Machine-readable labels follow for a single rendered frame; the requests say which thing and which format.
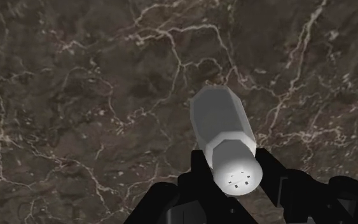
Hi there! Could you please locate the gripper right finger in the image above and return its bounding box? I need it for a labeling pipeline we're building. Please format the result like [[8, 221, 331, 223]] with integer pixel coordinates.
[[254, 148, 358, 224]]

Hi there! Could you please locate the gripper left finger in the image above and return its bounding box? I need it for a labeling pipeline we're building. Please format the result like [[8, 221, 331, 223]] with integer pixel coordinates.
[[123, 148, 259, 224]]

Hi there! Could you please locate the white salt shaker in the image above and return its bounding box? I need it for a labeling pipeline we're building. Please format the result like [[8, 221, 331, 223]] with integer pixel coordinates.
[[189, 85, 263, 197]]

